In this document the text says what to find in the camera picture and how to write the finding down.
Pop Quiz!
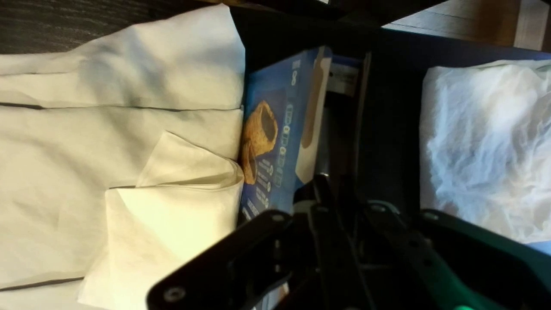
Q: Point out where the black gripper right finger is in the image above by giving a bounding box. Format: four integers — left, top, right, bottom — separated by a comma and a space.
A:
342, 176, 551, 310

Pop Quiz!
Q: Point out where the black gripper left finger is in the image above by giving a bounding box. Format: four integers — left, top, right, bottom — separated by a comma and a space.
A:
144, 171, 368, 310

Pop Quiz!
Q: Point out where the blue fruit bar box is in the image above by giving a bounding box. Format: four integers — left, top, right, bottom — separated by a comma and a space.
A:
235, 45, 370, 231

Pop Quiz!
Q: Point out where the white plastic bag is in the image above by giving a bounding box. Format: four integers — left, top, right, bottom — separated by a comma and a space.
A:
418, 59, 551, 246

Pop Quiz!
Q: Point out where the cream cloth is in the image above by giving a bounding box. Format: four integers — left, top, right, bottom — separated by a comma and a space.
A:
0, 4, 247, 310

